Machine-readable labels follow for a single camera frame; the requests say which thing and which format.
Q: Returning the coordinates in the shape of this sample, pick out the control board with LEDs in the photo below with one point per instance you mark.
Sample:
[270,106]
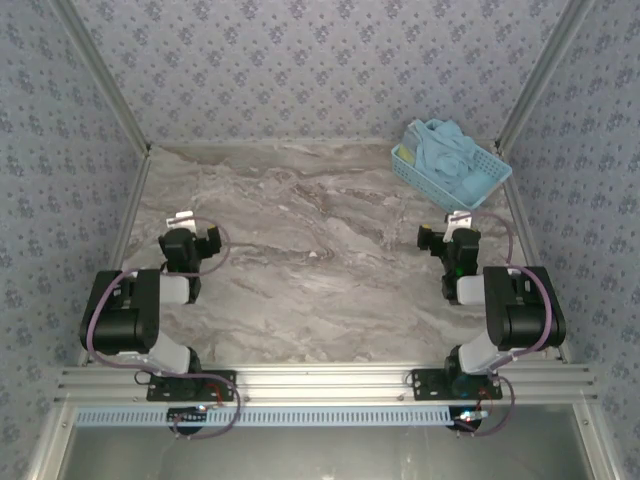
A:
[187,416]
[467,419]

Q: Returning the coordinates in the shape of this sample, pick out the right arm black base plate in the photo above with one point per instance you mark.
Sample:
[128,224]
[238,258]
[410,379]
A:
[430,385]

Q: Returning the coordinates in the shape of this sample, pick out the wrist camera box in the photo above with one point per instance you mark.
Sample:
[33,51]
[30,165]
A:
[181,218]
[459,222]

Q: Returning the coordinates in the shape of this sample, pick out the aluminium frame post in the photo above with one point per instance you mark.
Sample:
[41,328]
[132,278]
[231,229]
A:
[545,70]
[100,70]

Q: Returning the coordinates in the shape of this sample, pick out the aluminium table side rail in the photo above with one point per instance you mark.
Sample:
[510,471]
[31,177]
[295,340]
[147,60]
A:
[520,220]
[131,210]

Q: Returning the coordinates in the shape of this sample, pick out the blue plastic basket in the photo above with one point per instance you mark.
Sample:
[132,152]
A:
[425,182]

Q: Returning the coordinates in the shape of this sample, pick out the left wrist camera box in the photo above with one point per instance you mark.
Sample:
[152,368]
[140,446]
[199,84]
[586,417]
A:
[181,218]

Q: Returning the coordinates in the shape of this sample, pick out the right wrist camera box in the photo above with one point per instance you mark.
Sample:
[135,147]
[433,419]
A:
[459,222]

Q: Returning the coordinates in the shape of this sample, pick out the aluminium mounting rail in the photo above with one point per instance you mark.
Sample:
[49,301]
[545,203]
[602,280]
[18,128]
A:
[320,382]

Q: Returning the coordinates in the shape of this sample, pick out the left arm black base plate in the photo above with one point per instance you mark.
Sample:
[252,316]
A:
[165,387]

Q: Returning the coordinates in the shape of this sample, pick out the light blue printed t-shirt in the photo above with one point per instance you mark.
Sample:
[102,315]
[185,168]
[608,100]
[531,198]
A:
[440,150]

